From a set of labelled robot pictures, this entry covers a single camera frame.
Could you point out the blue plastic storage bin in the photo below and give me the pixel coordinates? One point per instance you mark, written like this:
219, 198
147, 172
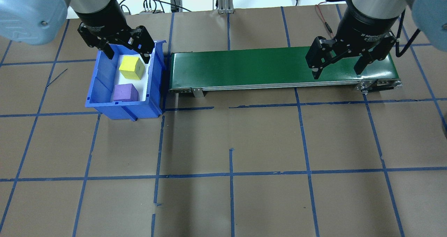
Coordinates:
118, 111

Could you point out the green conveyor belt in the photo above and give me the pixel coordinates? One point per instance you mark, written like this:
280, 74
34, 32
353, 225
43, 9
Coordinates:
265, 65

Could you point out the purple foam cube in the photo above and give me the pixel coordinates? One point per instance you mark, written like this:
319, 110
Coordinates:
125, 93

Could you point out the white bin liner sheet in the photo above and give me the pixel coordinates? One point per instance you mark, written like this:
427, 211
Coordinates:
142, 90

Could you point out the yellow foam cube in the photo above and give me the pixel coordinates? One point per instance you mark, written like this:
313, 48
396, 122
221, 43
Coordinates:
131, 68

